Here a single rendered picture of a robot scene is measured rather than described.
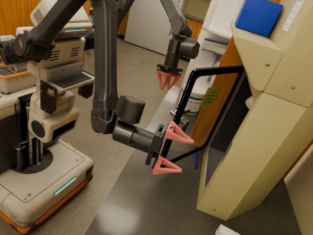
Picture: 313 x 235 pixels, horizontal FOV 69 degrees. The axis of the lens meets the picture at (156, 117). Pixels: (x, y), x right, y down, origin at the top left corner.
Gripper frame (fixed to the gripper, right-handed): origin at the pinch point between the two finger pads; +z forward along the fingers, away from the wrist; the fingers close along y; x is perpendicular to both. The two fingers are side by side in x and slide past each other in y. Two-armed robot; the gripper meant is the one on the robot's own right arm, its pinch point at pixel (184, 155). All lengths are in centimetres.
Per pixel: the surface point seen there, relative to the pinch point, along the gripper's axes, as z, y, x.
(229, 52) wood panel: 4.7, 23.8, 43.4
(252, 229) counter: 32.5, -25.8, 11.9
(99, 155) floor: -65, -110, 117
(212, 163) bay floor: 13.8, -16.7, 27.6
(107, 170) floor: -50, -111, 104
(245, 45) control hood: 3.6, 30.0, 5.8
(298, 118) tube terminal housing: 23.0, 17.9, 6.9
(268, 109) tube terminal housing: 15.6, 17.5, 6.9
